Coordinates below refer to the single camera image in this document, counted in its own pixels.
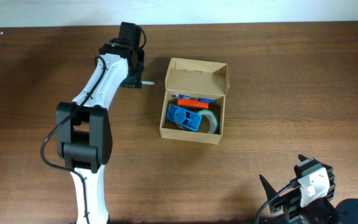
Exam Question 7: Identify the black sharpie marker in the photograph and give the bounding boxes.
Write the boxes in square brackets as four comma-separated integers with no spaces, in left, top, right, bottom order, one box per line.
[141,80,155,85]

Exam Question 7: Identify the blue ballpoint pen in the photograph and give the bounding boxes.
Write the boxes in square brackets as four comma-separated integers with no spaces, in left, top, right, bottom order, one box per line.
[172,94,216,103]

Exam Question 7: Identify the orange black stapler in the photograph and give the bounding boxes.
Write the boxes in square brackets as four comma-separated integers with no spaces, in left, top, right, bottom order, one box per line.
[177,99,209,110]

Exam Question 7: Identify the brown cardboard box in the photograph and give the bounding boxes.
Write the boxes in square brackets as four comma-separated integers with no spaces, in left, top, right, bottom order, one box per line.
[160,58,230,144]

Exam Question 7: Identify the blue plastic block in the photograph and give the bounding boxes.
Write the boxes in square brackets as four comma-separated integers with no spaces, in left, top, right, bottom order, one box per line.
[166,105,203,131]

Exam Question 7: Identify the green tape roll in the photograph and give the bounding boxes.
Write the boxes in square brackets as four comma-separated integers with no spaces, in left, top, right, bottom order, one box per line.
[198,110,219,134]

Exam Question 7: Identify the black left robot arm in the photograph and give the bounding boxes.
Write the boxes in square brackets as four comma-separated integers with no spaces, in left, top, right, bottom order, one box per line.
[52,22,147,223]

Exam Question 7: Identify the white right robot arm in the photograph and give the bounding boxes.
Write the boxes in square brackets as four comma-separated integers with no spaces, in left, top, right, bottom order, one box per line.
[254,154,358,224]

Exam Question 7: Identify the black right camera cable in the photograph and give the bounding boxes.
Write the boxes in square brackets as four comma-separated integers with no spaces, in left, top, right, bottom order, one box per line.
[254,182,295,224]

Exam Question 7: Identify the black camera cable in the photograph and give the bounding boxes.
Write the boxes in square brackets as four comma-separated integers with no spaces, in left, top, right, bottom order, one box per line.
[254,182,295,224]
[40,26,147,224]

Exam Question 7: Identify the black left camera cable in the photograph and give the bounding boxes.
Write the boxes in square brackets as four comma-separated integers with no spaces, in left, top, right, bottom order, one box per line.
[40,26,147,224]

